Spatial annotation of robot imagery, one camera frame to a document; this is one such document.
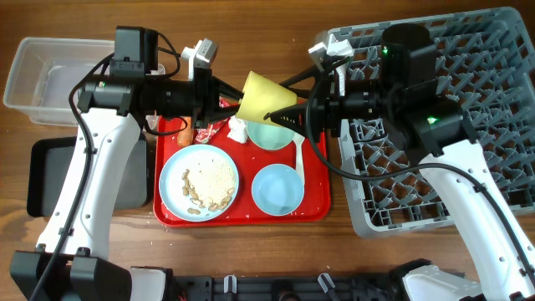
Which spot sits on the mint green bowl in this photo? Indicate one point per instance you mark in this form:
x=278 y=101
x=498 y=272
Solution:
x=269 y=137

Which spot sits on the yellow plastic cup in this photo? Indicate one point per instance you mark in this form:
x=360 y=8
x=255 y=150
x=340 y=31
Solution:
x=262 y=96

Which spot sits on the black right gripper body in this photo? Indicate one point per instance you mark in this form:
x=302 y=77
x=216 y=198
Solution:
x=327 y=107

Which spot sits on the red plastic tray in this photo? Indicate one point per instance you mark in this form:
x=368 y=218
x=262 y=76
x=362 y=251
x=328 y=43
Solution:
x=249 y=160

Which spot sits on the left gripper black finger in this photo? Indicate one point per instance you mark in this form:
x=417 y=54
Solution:
x=227 y=91
x=212 y=116

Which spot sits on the light blue bowl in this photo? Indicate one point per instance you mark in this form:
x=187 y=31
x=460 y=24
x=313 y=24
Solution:
x=277 y=190

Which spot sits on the crumpled white tissue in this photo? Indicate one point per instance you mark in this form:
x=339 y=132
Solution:
x=237 y=130

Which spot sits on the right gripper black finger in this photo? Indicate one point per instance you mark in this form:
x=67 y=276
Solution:
x=292 y=117
x=311 y=72

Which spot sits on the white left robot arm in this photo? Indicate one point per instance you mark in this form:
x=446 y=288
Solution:
x=111 y=104

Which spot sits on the black square bin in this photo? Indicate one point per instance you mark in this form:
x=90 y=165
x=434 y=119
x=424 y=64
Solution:
x=49 y=165

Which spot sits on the orange carrot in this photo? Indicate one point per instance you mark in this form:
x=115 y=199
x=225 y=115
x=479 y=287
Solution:
x=185 y=137

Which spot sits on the clear plastic bin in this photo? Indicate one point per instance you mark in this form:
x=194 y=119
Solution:
x=43 y=73

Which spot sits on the white plastic spoon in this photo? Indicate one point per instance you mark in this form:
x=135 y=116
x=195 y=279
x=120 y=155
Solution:
x=298 y=140

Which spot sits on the red snack wrapper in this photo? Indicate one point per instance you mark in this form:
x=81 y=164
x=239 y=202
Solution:
x=203 y=136

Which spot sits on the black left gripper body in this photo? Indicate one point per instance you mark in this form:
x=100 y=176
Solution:
x=204 y=98

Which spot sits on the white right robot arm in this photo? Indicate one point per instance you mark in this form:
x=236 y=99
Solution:
x=439 y=138

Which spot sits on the light blue plate with rice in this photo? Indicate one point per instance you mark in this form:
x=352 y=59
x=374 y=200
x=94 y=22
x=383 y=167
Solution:
x=199 y=183

